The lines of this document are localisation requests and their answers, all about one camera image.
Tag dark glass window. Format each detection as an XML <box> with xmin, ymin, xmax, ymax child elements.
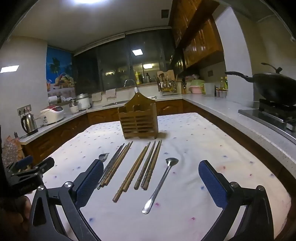
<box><xmin>71</xmin><ymin>28</ymin><xmax>176</xmax><ymax>93</ymax></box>

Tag floral patterned cloth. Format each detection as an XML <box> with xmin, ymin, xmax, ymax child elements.
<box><xmin>3</xmin><ymin>135</ymin><xmax>24</xmax><ymax>168</ymax></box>

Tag white rice cooker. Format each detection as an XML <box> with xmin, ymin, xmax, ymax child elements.
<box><xmin>39</xmin><ymin>105</ymin><xmax>65</xmax><ymax>126</ymax></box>

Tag wooden lower cabinets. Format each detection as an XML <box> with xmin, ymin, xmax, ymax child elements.
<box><xmin>20</xmin><ymin>99</ymin><xmax>184</xmax><ymax>161</ymax></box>

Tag steel electric kettle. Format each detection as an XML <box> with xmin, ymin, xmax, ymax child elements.
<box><xmin>21</xmin><ymin>113</ymin><xmax>39</xmax><ymax>136</ymax></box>

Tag kitchen faucet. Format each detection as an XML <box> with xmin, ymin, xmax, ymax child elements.
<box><xmin>124</xmin><ymin>79</ymin><xmax>137</xmax><ymax>90</ymax></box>

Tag white floral tablecloth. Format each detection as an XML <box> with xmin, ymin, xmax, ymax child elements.
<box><xmin>42</xmin><ymin>112</ymin><xmax>292</xmax><ymax>241</ymax></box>

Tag metal chopstick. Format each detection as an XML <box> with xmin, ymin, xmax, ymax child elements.
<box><xmin>97</xmin><ymin>144</ymin><xmax>123</xmax><ymax>190</ymax></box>
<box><xmin>99</xmin><ymin>144</ymin><xmax>125</xmax><ymax>189</ymax></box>

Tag black wok with lid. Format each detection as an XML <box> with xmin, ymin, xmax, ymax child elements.
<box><xmin>224</xmin><ymin>62</ymin><xmax>296</xmax><ymax>106</ymax></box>

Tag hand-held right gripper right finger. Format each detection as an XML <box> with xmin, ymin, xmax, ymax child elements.
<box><xmin>198</xmin><ymin>160</ymin><xmax>275</xmax><ymax>241</ymax></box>

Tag wooden cabinets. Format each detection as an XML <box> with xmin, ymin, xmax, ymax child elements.
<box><xmin>20</xmin><ymin>99</ymin><xmax>184</xmax><ymax>161</ymax></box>
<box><xmin>169</xmin><ymin>0</ymin><xmax>224</xmax><ymax>69</ymax></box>

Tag wooden chopstick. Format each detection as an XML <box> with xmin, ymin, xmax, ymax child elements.
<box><xmin>102</xmin><ymin>141</ymin><xmax>130</xmax><ymax>187</ymax></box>
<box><xmin>112</xmin><ymin>143</ymin><xmax>149</xmax><ymax>202</ymax></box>
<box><xmin>143</xmin><ymin>140</ymin><xmax>162</xmax><ymax>191</ymax></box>
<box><xmin>140</xmin><ymin>140</ymin><xmax>160</xmax><ymax>189</ymax></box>
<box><xmin>134</xmin><ymin>141</ymin><xmax>157</xmax><ymax>190</ymax></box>
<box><xmin>122</xmin><ymin>141</ymin><xmax>152</xmax><ymax>192</ymax></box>
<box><xmin>106</xmin><ymin>141</ymin><xmax>134</xmax><ymax>186</ymax></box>

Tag wooden utensil holder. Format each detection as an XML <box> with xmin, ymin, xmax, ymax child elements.
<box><xmin>118</xmin><ymin>92</ymin><xmax>159</xmax><ymax>140</ymax></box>

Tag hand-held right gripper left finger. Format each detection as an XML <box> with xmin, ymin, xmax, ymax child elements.
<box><xmin>28</xmin><ymin>159</ymin><xmax>104</xmax><ymax>241</ymax></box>

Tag silver rice cooker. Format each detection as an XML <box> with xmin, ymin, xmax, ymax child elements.
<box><xmin>76</xmin><ymin>93</ymin><xmax>91</xmax><ymax>111</ymax></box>

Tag tropical wall poster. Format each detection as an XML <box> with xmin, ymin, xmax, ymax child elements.
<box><xmin>46</xmin><ymin>46</ymin><xmax>77</xmax><ymax>93</ymax></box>

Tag person's left hand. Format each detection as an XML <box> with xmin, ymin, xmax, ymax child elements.
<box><xmin>0</xmin><ymin>197</ymin><xmax>32</xmax><ymax>241</ymax></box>

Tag gas stove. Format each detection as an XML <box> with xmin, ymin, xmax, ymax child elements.
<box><xmin>238</xmin><ymin>98</ymin><xmax>296</xmax><ymax>140</ymax></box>

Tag dish rack with utensils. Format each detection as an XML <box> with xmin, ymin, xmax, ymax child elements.
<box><xmin>158</xmin><ymin>70</ymin><xmax>177</xmax><ymax>95</ymax></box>

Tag grey kitchen countertop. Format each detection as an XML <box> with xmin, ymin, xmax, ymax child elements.
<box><xmin>18</xmin><ymin>92</ymin><xmax>296</xmax><ymax>181</ymax></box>

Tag ceiling light panel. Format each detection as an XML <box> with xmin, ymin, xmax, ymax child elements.
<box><xmin>69</xmin><ymin>0</ymin><xmax>110</xmax><ymax>5</ymax></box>

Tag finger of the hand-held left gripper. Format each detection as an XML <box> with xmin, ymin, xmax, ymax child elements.
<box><xmin>13</xmin><ymin>155</ymin><xmax>34</xmax><ymax>171</ymax></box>
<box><xmin>34</xmin><ymin>157</ymin><xmax>55</xmax><ymax>175</ymax></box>

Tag wall power outlet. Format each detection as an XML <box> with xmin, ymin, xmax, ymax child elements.
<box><xmin>17</xmin><ymin>104</ymin><xmax>32</xmax><ymax>116</ymax></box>

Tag small white pot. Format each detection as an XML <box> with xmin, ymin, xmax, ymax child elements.
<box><xmin>69</xmin><ymin>100</ymin><xmax>80</xmax><ymax>114</ymax></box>

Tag wooden upper cabinets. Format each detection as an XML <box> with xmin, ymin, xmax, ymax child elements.
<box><xmin>169</xmin><ymin>0</ymin><xmax>224</xmax><ymax>69</ymax></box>

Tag kitchen sink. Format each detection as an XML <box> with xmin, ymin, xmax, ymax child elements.
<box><xmin>103</xmin><ymin>100</ymin><xmax>130</xmax><ymax>108</ymax></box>

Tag translucent white cup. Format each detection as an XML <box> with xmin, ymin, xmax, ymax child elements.
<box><xmin>204</xmin><ymin>83</ymin><xmax>216</xmax><ymax>97</ymax></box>

